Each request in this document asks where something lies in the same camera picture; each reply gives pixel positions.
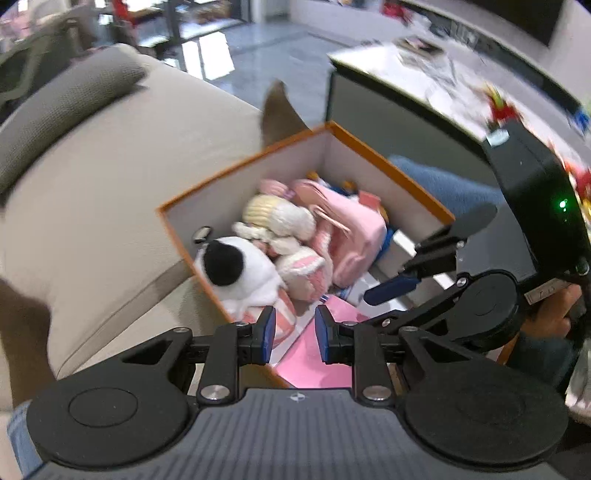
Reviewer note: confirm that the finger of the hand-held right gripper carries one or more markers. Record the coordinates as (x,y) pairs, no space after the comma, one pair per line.
(392,288)
(415,314)

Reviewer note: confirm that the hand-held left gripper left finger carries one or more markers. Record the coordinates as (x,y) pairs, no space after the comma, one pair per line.
(267,334)

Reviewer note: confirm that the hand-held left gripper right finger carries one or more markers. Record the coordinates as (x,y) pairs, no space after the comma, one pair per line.
(324,334)

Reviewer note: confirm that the pink notebook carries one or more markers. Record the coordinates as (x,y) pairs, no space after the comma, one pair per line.
(304,364)

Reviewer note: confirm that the white plush dog black ear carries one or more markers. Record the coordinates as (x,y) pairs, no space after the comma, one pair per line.
(249,281)

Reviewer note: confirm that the pink plush toy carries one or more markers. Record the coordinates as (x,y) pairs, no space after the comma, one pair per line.
(355,230)

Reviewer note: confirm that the white crochet bunny doll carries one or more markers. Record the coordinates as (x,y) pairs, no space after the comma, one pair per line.
(286,217)

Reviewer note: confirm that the orange cardboard box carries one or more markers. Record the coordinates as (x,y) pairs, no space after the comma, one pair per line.
(355,157)

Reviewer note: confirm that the person's right hand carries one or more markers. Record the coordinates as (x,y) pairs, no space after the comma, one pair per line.
(549,314)

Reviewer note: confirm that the red toy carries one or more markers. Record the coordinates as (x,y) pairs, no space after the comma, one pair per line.
(501,106)

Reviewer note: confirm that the marble coffee table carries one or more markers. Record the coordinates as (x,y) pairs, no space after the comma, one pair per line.
(369,106)

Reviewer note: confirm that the black television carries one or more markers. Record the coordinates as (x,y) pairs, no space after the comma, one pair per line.
(508,18)

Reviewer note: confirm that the beige sofa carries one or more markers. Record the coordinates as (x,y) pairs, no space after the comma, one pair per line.
(115,207)

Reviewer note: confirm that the printed magazine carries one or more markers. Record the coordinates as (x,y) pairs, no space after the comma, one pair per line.
(420,46)

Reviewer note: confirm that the person's left leg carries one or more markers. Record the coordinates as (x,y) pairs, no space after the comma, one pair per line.
(25,438)

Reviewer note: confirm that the houndstooth cushion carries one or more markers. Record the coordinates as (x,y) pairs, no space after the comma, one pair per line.
(60,115)

